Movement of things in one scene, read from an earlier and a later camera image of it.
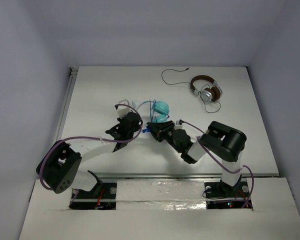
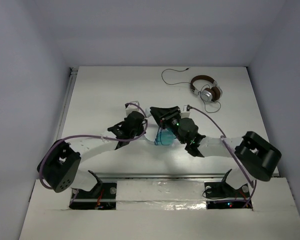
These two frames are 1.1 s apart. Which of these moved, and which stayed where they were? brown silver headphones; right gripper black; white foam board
Moved: right gripper black
Stayed: brown silver headphones; white foam board
